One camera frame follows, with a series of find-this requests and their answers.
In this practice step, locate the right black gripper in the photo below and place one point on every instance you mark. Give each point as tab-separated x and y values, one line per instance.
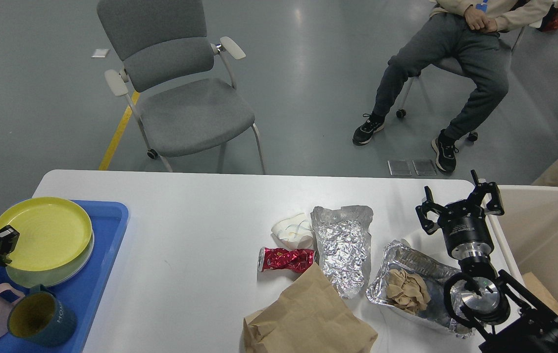
465	230

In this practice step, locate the yellow plate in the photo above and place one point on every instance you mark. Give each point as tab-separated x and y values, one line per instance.
53	231

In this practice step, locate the dark teal mug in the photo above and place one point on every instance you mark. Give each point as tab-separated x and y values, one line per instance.
41	318

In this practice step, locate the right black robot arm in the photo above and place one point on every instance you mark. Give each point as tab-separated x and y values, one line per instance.
505	313

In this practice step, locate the pale green plate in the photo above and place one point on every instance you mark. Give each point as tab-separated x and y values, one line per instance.
55	276

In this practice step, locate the aluminium foil tray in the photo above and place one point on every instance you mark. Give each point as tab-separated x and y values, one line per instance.
398	256

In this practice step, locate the cardboard piece in bin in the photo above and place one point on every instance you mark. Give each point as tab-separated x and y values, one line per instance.
535	286

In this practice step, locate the crumpled brown napkin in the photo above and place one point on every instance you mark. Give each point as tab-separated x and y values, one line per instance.
407	291

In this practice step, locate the blue plastic tray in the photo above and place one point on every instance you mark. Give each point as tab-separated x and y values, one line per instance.
83	291

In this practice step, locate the silver foil bag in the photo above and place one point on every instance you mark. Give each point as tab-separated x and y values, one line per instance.
343	243

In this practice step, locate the person's wheeled chair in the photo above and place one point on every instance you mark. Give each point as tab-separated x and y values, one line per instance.
452	65

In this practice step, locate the crumpled white tissue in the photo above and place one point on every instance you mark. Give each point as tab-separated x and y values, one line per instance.
295	233

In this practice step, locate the crushed red can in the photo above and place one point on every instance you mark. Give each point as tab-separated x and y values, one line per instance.
298	260

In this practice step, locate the brown paper bag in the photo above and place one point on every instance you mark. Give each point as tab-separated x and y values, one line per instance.
308	317

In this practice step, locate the seated person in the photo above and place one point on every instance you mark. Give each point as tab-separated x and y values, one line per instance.
469	32

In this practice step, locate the grey office chair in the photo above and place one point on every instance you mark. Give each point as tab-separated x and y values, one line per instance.
158	41

